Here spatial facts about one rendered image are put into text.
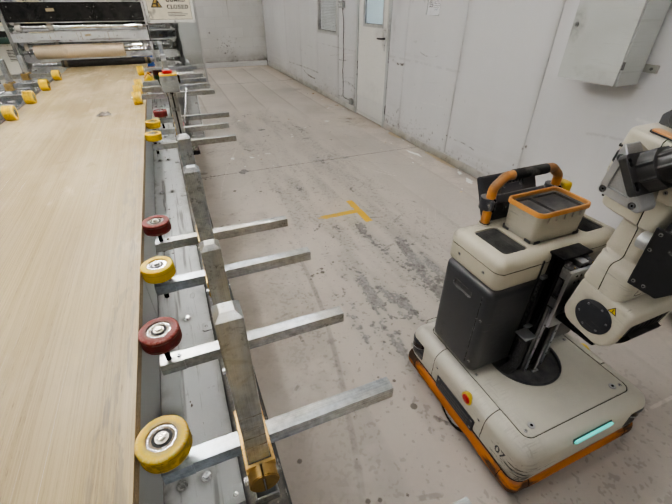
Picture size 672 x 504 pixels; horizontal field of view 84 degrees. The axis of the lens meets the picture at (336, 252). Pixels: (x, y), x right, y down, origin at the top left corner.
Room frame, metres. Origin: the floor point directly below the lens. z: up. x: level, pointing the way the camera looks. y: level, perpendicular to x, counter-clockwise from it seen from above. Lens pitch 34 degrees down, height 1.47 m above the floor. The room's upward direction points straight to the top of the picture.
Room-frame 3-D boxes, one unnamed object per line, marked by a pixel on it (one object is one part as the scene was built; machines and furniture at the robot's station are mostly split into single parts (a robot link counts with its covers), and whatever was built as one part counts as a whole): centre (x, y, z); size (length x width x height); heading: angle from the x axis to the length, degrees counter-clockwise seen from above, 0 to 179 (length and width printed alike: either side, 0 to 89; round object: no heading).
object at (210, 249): (0.57, 0.23, 0.87); 0.04 x 0.04 x 0.48; 23
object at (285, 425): (0.40, 0.09, 0.81); 0.43 x 0.03 x 0.04; 113
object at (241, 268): (0.86, 0.28, 0.83); 0.43 x 0.03 x 0.04; 113
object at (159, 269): (0.79, 0.46, 0.85); 0.08 x 0.08 x 0.11
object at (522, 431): (1.02, -0.75, 0.16); 0.67 x 0.64 x 0.25; 23
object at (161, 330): (0.55, 0.37, 0.85); 0.08 x 0.08 x 0.11
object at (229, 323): (0.34, 0.13, 0.93); 0.04 x 0.04 x 0.48; 23
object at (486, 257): (1.10, -0.72, 0.59); 0.55 x 0.34 x 0.83; 113
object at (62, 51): (4.38, 2.40, 1.05); 1.43 x 0.12 x 0.12; 113
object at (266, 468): (0.36, 0.14, 0.82); 0.14 x 0.06 x 0.05; 23
